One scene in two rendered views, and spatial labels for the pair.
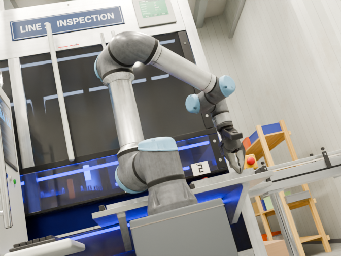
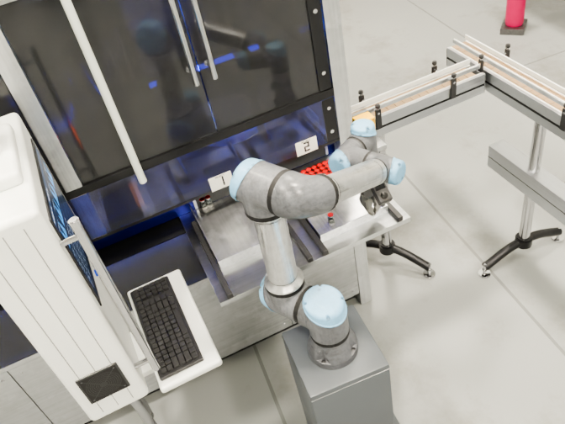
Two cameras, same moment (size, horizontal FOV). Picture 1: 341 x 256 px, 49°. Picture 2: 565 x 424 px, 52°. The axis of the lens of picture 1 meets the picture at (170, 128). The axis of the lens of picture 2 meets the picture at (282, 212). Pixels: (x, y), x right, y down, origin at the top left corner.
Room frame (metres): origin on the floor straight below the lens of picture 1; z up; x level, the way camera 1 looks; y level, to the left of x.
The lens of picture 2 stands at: (0.08, 0.20, 2.28)
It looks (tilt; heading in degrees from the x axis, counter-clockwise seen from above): 41 degrees down; 355
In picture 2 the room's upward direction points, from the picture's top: 13 degrees counter-clockwise
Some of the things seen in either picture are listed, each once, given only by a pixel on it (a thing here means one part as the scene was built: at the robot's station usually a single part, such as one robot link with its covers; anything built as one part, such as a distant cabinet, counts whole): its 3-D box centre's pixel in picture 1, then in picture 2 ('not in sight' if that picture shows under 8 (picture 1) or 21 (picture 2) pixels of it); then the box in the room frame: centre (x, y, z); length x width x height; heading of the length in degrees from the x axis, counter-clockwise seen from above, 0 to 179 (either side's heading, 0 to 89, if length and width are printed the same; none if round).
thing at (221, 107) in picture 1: (216, 104); (363, 139); (1.50, -0.22, 1.21); 0.09 x 0.08 x 0.11; 129
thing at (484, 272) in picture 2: not in sight; (522, 246); (1.83, -1.06, 0.07); 0.50 x 0.08 x 0.14; 100
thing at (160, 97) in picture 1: (160, 84); (258, 28); (1.81, -0.01, 1.51); 0.43 x 0.01 x 0.59; 100
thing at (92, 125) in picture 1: (74, 100); (119, 77); (1.73, 0.44, 1.51); 0.47 x 0.01 x 0.59; 100
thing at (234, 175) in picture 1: (214, 186); (331, 196); (1.64, -0.12, 0.90); 0.34 x 0.26 x 0.04; 11
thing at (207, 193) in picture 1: (178, 202); (289, 219); (1.62, 0.05, 0.87); 0.70 x 0.48 x 0.02; 100
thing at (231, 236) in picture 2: (138, 207); (237, 220); (1.66, 0.23, 0.90); 0.34 x 0.26 x 0.04; 10
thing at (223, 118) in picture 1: (222, 121); not in sight; (1.50, -0.22, 1.14); 0.08 x 0.08 x 0.05
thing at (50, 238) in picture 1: (44, 245); (163, 323); (1.37, 0.55, 0.82); 0.40 x 0.14 x 0.02; 12
